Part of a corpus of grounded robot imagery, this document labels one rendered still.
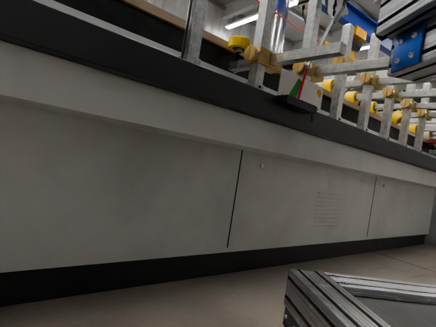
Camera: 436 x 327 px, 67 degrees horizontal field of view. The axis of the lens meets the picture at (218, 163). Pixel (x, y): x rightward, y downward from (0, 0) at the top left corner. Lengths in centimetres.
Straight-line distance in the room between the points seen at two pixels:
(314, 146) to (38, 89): 99
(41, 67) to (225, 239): 91
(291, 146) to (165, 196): 49
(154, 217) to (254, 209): 49
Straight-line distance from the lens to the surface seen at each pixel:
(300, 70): 126
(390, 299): 89
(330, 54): 99
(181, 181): 116
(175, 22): 116
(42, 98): 76
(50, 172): 98
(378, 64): 120
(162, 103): 87
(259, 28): 113
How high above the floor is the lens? 46
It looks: level
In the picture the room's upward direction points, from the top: 9 degrees clockwise
